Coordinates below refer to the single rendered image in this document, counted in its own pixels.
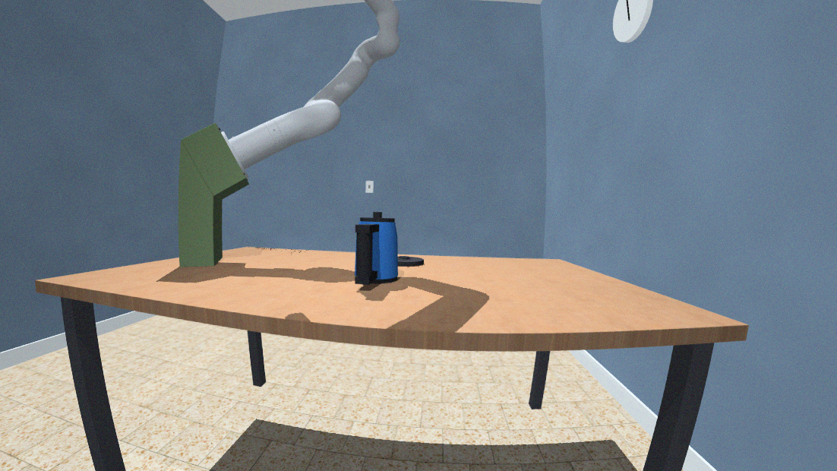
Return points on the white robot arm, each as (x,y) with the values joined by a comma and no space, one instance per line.
(320,117)

